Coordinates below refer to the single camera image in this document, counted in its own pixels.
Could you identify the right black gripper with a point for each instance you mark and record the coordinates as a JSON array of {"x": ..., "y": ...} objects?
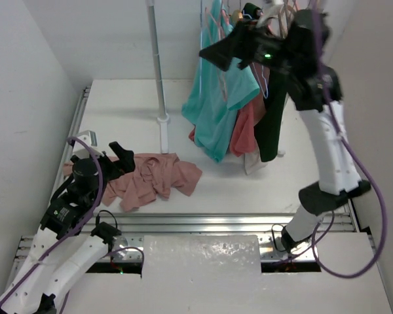
[{"x": 239, "y": 44}]

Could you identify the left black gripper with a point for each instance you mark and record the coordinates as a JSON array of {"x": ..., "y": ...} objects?
[{"x": 111, "y": 166}]

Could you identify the pink t shirt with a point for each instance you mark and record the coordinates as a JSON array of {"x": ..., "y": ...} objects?
[{"x": 154, "y": 176}]

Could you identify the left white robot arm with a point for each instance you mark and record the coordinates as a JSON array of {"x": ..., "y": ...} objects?
[{"x": 43, "y": 279}]

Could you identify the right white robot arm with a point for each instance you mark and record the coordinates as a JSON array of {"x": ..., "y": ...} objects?
[{"x": 297, "y": 72}]

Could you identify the teal hanging t shirt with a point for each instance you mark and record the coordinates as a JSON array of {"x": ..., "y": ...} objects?
[{"x": 242, "y": 86}]

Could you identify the coral hanging t shirt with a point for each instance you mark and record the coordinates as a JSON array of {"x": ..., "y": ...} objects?
[{"x": 245, "y": 131}]

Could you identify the dark green hanging shirt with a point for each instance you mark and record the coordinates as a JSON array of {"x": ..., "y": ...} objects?
[{"x": 266, "y": 116}]

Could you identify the grey metal rack pole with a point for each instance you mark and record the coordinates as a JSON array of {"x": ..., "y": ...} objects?
[{"x": 163, "y": 117}]

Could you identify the white foam sheet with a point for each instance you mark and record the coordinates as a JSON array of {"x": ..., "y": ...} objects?
[{"x": 194, "y": 256}]

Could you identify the white hanging cloth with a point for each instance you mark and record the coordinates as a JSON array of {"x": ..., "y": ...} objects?
[{"x": 253, "y": 162}]

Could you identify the pink wire hanger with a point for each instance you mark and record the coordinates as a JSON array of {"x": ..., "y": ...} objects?
[{"x": 215, "y": 52}]

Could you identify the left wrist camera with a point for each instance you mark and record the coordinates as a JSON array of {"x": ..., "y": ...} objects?
[{"x": 89, "y": 138}]

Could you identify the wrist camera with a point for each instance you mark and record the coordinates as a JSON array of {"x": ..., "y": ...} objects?
[
  {"x": 270, "y": 9},
  {"x": 89, "y": 138}
]

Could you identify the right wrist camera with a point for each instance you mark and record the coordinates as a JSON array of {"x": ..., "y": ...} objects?
[{"x": 270, "y": 9}]

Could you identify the aluminium rail frame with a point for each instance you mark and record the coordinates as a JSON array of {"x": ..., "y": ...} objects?
[{"x": 226, "y": 200}]

